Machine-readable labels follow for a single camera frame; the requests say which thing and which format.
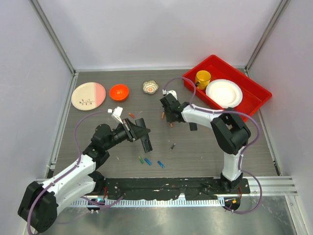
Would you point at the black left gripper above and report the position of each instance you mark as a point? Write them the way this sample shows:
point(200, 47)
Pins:
point(133, 131)

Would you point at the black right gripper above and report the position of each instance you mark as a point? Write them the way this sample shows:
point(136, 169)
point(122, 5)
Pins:
point(168, 119)

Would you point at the black remote control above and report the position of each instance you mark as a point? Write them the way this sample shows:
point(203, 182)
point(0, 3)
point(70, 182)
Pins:
point(146, 144)

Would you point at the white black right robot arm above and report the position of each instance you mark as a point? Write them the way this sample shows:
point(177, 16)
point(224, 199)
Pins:
point(230, 131)

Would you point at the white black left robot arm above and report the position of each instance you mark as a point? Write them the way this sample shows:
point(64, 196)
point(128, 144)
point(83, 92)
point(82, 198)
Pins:
point(43, 202)

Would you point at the black remote battery cover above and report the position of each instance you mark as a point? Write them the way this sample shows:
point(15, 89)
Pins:
point(193, 126)

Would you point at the small patterned ceramic bowl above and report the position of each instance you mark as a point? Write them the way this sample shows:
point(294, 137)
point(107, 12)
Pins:
point(150, 87)

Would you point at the blue battery near green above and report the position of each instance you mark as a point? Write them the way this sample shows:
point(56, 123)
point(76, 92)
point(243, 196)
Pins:
point(147, 161)

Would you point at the orange plastic bowl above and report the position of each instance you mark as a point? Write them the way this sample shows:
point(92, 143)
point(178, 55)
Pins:
point(119, 92)

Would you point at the yellow mug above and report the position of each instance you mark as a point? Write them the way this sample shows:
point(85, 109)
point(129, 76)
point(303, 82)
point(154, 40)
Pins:
point(202, 79)

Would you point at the blue battery lower right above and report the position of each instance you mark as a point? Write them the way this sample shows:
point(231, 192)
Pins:
point(161, 164)

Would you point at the red plastic bin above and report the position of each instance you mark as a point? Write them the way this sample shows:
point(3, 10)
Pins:
point(254, 95)

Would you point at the pink cream floral plate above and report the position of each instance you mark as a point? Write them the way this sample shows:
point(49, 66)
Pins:
point(88, 96)

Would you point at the white paper plate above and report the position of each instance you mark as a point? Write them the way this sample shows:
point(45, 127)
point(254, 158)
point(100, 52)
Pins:
point(225, 93)

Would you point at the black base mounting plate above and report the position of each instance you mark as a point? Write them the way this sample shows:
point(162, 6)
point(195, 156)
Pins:
point(165, 189)

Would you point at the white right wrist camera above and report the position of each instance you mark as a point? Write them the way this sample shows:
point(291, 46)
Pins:
point(172, 92)

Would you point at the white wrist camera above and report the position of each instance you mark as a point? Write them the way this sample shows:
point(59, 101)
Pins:
point(116, 114)
point(172, 92)

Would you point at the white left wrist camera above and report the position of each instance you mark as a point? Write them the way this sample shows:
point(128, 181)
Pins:
point(116, 114)

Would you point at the white slotted cable duct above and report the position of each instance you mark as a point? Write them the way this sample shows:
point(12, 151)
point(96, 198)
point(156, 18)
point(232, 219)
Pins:
point(180, 202)

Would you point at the aluminium front frame rail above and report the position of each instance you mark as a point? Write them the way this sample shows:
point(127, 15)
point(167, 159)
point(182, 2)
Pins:
point(271, 185)

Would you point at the aluminium right frame post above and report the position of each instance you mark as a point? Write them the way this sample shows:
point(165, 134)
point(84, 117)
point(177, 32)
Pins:
point(281, 7)

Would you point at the aluminium frame post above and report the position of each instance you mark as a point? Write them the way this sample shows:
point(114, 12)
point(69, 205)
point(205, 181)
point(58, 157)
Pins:
point(281, 7)
point(51, 33)

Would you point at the aluminium left frame post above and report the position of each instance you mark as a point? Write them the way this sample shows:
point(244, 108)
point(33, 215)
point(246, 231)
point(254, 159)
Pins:
point(51, 33)

